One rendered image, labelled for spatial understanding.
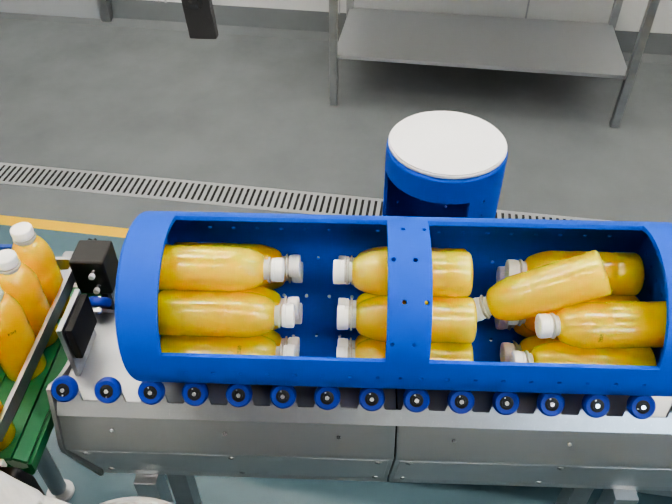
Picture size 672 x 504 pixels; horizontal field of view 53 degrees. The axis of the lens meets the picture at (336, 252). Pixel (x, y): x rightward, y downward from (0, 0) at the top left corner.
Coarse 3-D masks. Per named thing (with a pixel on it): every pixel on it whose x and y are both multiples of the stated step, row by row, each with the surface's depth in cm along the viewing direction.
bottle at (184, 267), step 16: (176, 256) 104; (192, 256) 104; (208, 256) 104; (224, 256) 104; (240, 256) 104; (256, 256) 105; (160, 272) 104; (176, 272) 104; (192, 272) 104; (208, 272) 104; (224, 272) 104; (240, 272) 104; (256, 272) 104; (160, 288) 106; (176, 288) 106; (192, 288) 106; (208, 288) 105; (224, 288) 105; (240, 288) 105
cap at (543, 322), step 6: (540, 318) 104; (546, 318) 104; (540, 324) 104; (546, 324) 103; (552, 324) 104; (540, 330) 104; (546, 330) 103; (552, 330) 104; (540, 336) 104; (546, 336) 104
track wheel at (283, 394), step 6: (276, 390) 113; (282, 390) 113; (288, 390) 113; (294, 390) 113; (270, 396) 113; (276, 396) 113; (282, 396) 113; (288, 396) 113; (294, 396) 113; (276, 402) 113; (282, 402) 113; (288, 402) 113; (282, 408) 113
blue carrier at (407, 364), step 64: (128, 256) 101; (320, 256) 124; (512, 256) 122; (640, 256) 119; (128, 320) 99; (320, 320) 125; (256, 384) 109; (320, 384) 107; (384, 384) 105; (448, 384) 104; (512, 384) 103; (576, 384) 103; (640, 384) 102
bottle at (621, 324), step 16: (576, 304) 105; (592, 304) 104; (608, 304) 104; (624, 304) 104; (640, 304) 104; (656, 304) 104; (560, 320) 104; (576, 320) 102; (592, 320) 102; (608, 320) 102; (624, 320) 102; (640, 320) 102; (656, 320) 102; (560, 336) 104; (576, 336) 103; (592, 336) 102; (608, 336) 102; (624, 336) 102; (640, 336) 102; (656, 336) 102
